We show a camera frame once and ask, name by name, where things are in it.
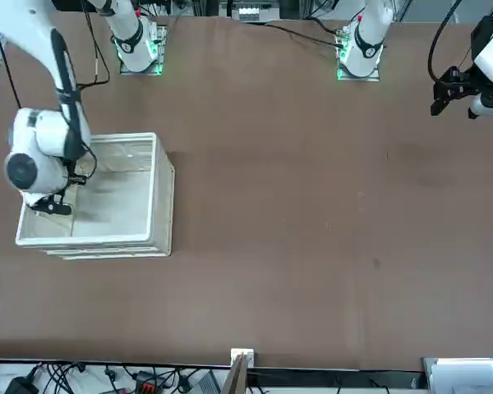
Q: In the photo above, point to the black and red power strip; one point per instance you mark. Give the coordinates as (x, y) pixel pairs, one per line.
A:
(148, 383)

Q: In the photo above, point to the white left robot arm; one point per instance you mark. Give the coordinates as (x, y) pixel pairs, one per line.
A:
(367, 37)

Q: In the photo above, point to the black power adapter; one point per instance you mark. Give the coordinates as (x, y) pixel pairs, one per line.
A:
(20, 386)

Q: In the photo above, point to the aluminium profile post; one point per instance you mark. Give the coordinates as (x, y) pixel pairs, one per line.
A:
(235, 377)

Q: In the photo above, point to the white post bracket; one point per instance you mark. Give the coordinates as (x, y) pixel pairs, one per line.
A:
(250, 355)

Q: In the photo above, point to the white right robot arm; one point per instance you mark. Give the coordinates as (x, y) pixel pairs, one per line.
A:
(29, 28)

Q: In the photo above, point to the white folding storage box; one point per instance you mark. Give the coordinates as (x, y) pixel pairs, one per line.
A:
(160, 205)

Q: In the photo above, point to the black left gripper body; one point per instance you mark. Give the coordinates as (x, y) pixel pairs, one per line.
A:
(463, 84)

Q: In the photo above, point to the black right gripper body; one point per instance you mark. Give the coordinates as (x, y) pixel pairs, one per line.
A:
(53, 207)

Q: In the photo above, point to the grey power brick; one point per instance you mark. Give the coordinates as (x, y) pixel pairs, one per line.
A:
(205, 383)

